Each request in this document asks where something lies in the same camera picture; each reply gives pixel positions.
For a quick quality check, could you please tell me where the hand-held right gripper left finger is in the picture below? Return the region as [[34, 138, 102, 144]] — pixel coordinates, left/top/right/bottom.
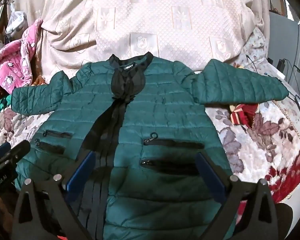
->
[[12, 151, 96, 240]]

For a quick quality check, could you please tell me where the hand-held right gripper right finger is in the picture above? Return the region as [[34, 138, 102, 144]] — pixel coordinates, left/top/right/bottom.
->
[[195, 152, 290, 240]]

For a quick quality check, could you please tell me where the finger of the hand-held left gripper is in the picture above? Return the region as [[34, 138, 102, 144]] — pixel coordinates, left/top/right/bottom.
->
[[5, 140, 31, 166], [0, 141, 12, 165]]

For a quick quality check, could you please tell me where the green quilted puffer jacket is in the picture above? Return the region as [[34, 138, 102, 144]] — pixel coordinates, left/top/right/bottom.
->
[[11, 51, 290, 240]]

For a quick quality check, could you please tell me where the bright green cloth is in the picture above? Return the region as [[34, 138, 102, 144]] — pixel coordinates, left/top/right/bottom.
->
[[0, 94, 15, 121]]

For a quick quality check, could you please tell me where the leaf-patterned fleece blanket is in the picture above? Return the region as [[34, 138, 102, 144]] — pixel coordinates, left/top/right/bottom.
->
[[0, 27, 300, 204]]

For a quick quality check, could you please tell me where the red and yellow cloth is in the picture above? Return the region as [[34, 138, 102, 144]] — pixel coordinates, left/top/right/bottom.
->
[[229, 102, 260, 130]]

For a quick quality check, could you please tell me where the orange and yellow printed cloth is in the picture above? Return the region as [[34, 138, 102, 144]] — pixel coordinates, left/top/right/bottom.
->
[[31, 74, 51, 87]]

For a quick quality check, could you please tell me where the pink penguin-print garment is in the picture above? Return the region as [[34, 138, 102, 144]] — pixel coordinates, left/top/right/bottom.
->
[[0, 19, 45, 96]]

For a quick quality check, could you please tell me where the white plastic bag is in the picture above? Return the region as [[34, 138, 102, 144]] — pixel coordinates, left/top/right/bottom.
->
[[6, 2, 28, 35]]

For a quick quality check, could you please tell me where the grey cabinet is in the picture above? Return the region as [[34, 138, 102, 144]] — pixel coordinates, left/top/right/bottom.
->
[[268, 11, 300, 87]]

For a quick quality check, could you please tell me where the cream flower-patterned bedspread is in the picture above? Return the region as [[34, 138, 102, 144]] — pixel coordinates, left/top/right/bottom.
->
[[9, 0, 272, 73]]

